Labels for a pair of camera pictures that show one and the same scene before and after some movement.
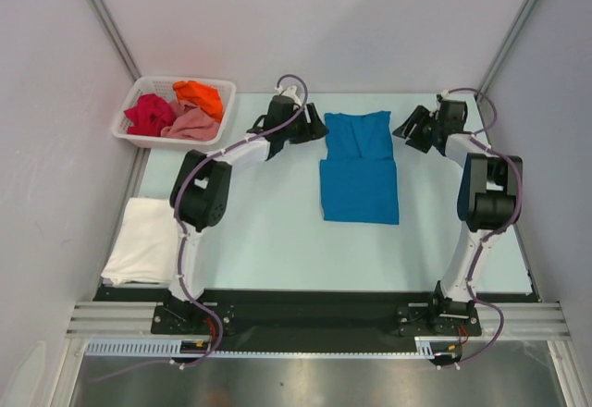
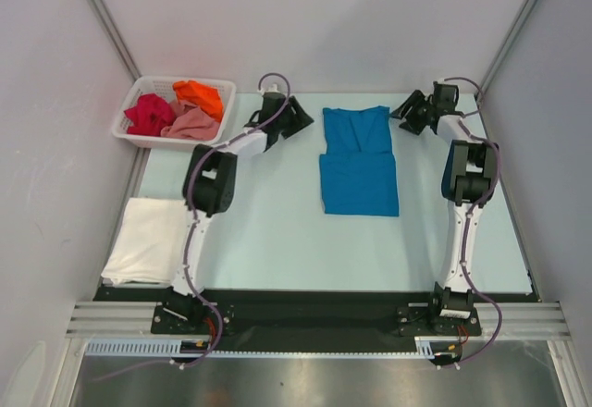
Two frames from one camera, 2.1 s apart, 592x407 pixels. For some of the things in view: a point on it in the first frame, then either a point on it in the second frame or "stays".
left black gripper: x=311 y=131 -> x=300 y=119
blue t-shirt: x=358 y=176 stays
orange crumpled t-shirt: x=203 y=95 stays
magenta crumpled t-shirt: x=150 y=116 stays
